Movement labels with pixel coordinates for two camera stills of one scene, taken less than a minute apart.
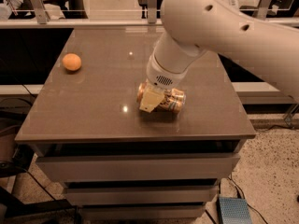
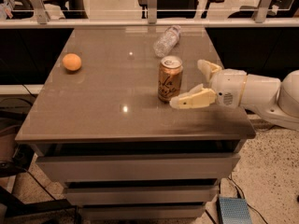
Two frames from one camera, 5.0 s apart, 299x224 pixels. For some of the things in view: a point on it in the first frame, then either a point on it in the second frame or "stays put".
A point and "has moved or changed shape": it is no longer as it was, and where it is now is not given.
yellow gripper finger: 150,98 -> 197,97
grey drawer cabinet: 85,129 stays put
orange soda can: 173,100 has moved or changed shape
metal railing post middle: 152,4 stays put
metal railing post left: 38,4 stays put
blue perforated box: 234,211 stays put
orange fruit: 71,62 stays put
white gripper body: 159,76 -> 228,87
